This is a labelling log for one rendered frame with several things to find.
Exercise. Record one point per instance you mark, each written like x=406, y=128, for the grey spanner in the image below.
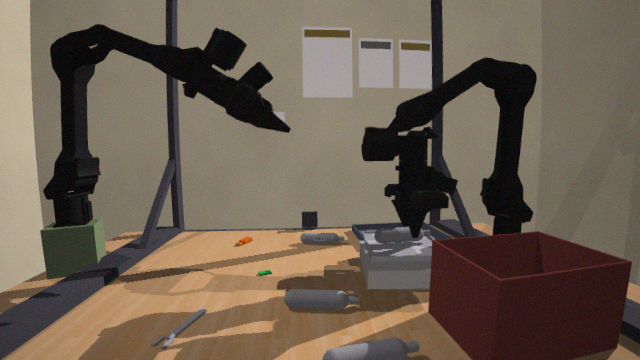
x=179, y=329

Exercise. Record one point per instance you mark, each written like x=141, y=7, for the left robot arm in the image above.
x=503, y=191

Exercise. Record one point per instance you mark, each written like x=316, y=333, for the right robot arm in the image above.
x=74, y=64

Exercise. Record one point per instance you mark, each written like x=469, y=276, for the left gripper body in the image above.
x=413, y=177

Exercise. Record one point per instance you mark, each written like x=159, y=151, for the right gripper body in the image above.
x=238, y=101

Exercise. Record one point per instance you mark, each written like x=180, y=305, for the orange stepped block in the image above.
x=244, y=241

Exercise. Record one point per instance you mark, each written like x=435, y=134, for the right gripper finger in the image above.
x=257, y=113
x=286, y=129

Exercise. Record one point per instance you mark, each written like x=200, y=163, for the grey gas cylinder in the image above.
x=399, y=234
x=320, y=238
x=384, y=349
x=318, y=299

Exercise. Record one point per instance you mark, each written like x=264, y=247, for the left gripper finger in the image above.
x=415, y=219
x=400, y=210

